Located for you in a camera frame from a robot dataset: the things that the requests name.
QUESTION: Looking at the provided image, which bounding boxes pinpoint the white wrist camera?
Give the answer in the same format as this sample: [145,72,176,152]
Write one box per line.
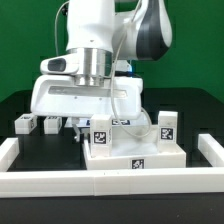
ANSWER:
[40,55,79,74]

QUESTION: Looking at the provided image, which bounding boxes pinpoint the white U-shaped fence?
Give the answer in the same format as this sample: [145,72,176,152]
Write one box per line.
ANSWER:
[0,134,224,198]

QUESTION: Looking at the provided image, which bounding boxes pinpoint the white square table top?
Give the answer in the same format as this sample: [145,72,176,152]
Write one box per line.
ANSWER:
[83,125,186,170]

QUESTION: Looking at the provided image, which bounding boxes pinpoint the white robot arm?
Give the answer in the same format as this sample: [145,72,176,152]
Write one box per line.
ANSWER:
[31,0,172,120]

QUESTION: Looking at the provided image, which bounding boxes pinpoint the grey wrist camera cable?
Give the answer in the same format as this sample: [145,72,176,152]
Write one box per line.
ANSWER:
[109,0,153,139]

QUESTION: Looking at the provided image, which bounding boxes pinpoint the white marker sheet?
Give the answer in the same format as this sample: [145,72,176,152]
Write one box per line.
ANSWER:
[64,114,148,128]

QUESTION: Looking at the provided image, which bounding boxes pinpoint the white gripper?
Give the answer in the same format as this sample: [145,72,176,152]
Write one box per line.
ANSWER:
[31,75,143,142]

